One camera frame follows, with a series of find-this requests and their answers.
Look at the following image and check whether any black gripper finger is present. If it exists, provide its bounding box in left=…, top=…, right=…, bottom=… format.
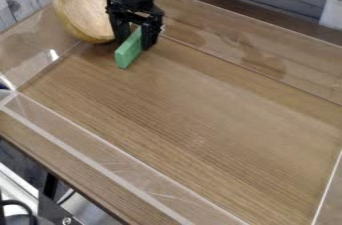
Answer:
left=142, top=21, right=162, bottom=50
left=110, top=13, right=131, bottom=43

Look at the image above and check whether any green rectangular block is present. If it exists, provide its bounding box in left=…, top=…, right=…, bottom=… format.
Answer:
left=115, top=28, right=142, bottom=69

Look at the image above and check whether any brown wooden bowl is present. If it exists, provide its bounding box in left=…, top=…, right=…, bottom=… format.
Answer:
left=52, top=0, right=115, bottom=43

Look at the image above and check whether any white cylindrical container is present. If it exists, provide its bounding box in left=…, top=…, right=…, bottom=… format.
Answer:
left=319, top=0, right=342, bottom=31

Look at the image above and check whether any black table leg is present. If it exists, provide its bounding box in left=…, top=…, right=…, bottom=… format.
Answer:
left=43, top=173, right=59, bottom=199

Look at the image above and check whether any clear acrylic tray wall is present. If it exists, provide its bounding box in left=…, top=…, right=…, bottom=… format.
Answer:
left=0, top=0, right=342, bottom=225

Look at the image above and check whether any black metal bracket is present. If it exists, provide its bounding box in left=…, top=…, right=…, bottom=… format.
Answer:
left=37, top=193, right=84, bottom=225

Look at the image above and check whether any black cable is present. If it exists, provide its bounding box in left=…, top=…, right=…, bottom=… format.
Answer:
left=0, top=198, right=37, bottom=225

